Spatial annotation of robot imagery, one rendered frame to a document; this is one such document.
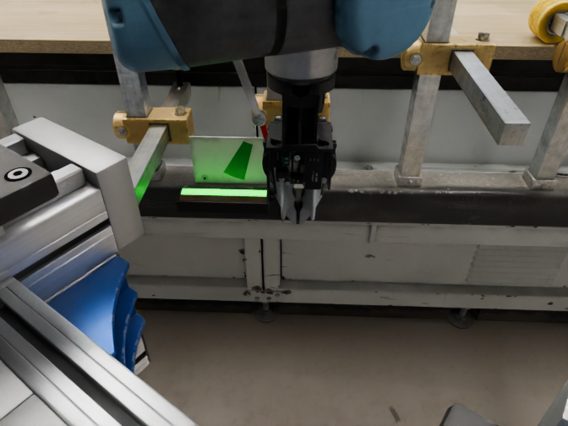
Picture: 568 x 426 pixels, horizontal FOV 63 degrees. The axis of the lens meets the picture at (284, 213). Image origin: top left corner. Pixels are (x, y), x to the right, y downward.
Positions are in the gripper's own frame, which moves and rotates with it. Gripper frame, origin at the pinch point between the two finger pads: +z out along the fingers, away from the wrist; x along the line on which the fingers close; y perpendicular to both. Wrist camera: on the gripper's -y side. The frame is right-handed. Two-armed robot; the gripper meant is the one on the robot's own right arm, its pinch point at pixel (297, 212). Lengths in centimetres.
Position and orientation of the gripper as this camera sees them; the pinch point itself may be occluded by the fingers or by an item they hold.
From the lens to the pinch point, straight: 62.3
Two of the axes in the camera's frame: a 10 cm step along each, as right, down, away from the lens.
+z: 0.0, 7.9, 6.1
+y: -0.4, 6.1, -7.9
